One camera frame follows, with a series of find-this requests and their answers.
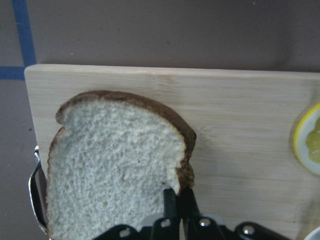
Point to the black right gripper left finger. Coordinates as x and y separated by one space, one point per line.
170 211

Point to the white bread slice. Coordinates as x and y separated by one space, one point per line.
110 161

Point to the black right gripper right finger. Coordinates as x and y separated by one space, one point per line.
187 206

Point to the lemon half slice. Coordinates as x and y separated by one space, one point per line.
306 140

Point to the wooden cutting board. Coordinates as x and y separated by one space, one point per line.
243 160

